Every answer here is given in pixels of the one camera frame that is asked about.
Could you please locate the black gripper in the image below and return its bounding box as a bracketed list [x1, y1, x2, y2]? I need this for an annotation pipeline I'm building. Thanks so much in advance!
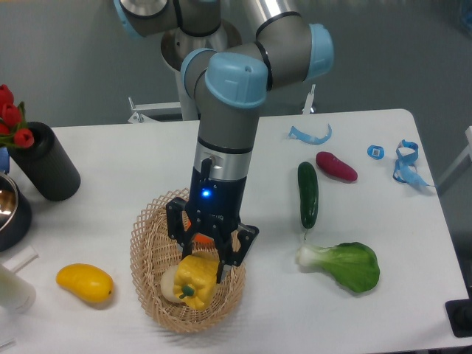
[166, 157, 259, 283]

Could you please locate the yellow bell pepper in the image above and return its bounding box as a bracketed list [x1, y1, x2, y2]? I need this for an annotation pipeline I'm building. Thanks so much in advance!
[173, 255, 218, 310]

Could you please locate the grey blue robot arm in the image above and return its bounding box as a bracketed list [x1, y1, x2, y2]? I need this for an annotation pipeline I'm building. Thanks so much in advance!
[115, 1, 334, 280]

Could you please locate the woven wicker basket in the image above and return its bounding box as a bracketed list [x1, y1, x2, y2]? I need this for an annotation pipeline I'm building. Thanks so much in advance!
[130, 188, 246, 333]

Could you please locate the orange fruit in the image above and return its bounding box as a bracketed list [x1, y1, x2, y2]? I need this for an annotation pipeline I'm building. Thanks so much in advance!
[184, 220, 215, 246]

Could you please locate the beige round bun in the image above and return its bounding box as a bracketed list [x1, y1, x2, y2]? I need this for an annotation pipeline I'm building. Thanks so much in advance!
[160, 265, 183, 304]

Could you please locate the green cucumber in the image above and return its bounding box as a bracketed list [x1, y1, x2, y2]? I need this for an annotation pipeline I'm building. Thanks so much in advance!
[297, 162, 319, 229]

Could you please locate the curved blue tape strip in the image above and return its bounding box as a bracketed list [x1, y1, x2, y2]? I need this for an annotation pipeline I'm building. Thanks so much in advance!
[288, 124, 333, 145]

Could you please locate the purple sweet potato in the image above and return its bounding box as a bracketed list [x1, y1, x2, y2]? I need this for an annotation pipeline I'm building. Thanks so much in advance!
[316, 151, 358, 182]

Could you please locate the yellow mango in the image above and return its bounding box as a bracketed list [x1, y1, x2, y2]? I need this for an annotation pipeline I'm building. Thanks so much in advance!
[55, 263, 114, 303]

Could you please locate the green bok choy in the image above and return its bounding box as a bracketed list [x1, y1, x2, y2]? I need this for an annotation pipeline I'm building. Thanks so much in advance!
[296, 242, 381, 294]

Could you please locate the black cylindrical vase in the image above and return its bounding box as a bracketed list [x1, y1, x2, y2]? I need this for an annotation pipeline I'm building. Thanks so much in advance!
[8, 122, 81, 201]

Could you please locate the small blue tape roll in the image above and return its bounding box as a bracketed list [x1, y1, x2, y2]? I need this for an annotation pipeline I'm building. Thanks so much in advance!
[367, 145, 385, 160]

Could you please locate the white paper slip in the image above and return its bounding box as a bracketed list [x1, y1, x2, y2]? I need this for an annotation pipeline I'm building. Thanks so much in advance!
[2, 246, 38, 273]

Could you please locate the dark metal bowl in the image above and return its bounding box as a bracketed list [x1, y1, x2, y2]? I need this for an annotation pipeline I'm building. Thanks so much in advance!
[1, 173, 32, 251]

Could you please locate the tangled blue ribbon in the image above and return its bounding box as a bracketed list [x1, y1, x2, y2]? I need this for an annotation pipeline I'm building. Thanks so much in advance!
[392, 139, 434, 187]

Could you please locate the white plastic cylinder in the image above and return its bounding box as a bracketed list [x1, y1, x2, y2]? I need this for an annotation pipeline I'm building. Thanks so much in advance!
[1, 265, 36, 313]

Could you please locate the red tulip bouquet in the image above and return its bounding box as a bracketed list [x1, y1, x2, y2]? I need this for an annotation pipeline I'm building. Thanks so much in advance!
[1, 84, 35, 149]

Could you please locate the black device at edge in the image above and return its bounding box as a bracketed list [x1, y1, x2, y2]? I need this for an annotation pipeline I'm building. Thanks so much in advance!
[445, 299, 471, 338]

